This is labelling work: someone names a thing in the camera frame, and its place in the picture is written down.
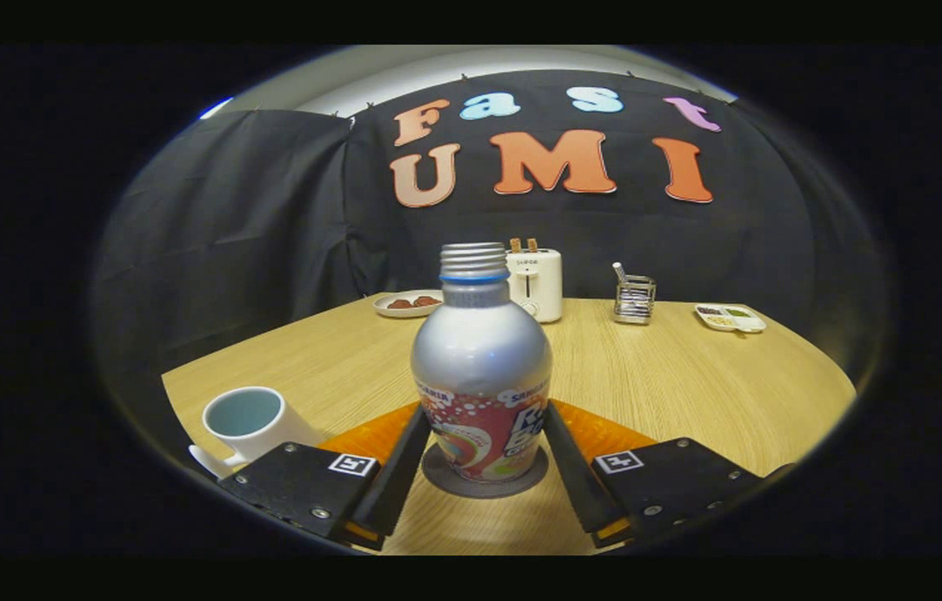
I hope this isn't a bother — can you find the silver juice bottle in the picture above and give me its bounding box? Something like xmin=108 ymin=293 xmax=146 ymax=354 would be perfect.
xmin=411 ymin=242 xmax=554 ymax=483

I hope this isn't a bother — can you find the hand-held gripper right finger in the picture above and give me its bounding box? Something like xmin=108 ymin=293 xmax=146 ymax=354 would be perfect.
xmin=543 ymin=399 xmax=797 ymax=549

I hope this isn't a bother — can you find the white toaster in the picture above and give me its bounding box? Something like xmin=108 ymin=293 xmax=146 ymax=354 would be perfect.
xmin=506 ymin=248 xmax=564 ymax=324

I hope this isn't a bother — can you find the black backdrop cloth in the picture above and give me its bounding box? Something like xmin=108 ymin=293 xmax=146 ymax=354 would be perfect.
xmin=91 ymin=69 xmax=889 ymax=418

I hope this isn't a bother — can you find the dark round coaster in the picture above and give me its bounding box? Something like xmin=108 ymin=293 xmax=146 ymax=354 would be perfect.
xmin=422 ymin=442 xmax=550 ymax=500

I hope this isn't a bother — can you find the white divided tray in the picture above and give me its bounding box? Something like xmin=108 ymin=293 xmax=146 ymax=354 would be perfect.
xmin=694 ymin=303 xmax=768 ymax=334

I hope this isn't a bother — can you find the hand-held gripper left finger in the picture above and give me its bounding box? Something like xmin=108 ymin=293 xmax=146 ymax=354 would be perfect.
xmin=219 ymin=401 xmax=432 ymax=552

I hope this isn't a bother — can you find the white cup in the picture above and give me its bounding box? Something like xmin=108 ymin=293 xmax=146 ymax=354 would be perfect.
xmin=189 ymin=386 xmax=321 ymax=481

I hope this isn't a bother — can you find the metal wire holder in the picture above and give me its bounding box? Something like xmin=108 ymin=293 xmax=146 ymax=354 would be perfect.
xmin=613 ymin=275 xmax=657 ymax=326

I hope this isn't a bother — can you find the wooden table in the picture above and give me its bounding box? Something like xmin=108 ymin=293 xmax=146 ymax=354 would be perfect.
xmin=162 ymin=296 xmax=857 ymax=556

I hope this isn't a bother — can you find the white round plate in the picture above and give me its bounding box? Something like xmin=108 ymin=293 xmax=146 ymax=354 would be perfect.
xmin=373 ymin=290 xmax=444 ymax=319

